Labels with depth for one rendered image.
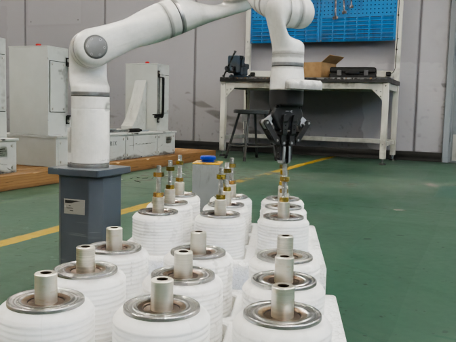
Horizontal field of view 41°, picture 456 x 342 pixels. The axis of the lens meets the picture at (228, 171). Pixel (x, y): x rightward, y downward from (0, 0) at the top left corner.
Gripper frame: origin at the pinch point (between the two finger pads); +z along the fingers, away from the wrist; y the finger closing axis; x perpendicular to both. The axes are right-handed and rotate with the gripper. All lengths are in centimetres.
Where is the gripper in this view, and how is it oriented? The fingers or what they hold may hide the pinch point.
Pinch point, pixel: (283, 154)
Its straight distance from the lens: 135.3
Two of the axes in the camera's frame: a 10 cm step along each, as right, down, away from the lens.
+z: -0.3, 9.9, 1.0
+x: 5.1, 1.0, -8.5
